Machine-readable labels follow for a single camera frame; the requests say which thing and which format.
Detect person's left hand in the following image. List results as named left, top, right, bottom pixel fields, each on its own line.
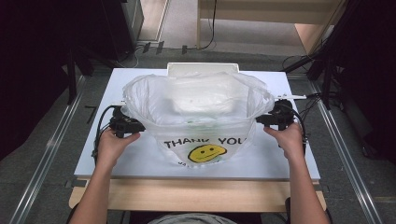
left=266, top=94, right=308, bottom=132

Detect black metal stand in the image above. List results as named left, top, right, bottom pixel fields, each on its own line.
left=65, top=46, right=79, bottom=105

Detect clear smiley print plastic bag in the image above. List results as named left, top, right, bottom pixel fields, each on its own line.
left=121, top=71, right=276, bottom=168

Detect person's right hand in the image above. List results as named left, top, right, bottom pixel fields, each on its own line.
left=263, top=121, right=304, bottom=161

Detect black chair armrest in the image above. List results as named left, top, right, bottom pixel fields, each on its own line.
left=284, top=197, right=292, bottom=222

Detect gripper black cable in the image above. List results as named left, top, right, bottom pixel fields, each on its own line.
left=281, top=103, right=308, bottom=145
left=91, top=105, right=116, bottom=159

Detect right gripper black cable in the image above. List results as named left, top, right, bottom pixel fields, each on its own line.
left=281, top=103, right=308, bottom=145

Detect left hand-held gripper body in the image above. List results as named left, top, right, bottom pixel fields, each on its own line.
left=108, top=100, right=142, bottom=139

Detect black cabinet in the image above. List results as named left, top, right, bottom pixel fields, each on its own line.
left=101, top=0, right=145, bottom=63

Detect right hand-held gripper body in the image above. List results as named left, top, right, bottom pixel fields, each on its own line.
left=96, top=128, right=142, bottom=166

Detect metal floor rail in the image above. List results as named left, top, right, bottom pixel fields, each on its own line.
left=307, top=77, right=385, bottom=224
left=8, top=75, right=88, bottom=224

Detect hanging black cable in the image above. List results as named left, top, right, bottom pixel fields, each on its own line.
left=200, top=0, right=219, bottom=50

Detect light wooden shelf unit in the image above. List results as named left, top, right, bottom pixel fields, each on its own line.
left=195, top=0, right=347, bottom=54

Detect white plastic bin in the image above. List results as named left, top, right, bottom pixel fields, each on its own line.
left=166, top=62, right=241, bottom=115

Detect black tripod stand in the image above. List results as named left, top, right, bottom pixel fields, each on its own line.
left=282, top=36, right=347, bottom=110

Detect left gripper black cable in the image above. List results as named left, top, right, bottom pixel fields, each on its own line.
left=91, top=105, right=116, bottom=159

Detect person's grey clothing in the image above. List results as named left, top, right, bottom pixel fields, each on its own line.
left=148, top=213, right=238, bottom=224

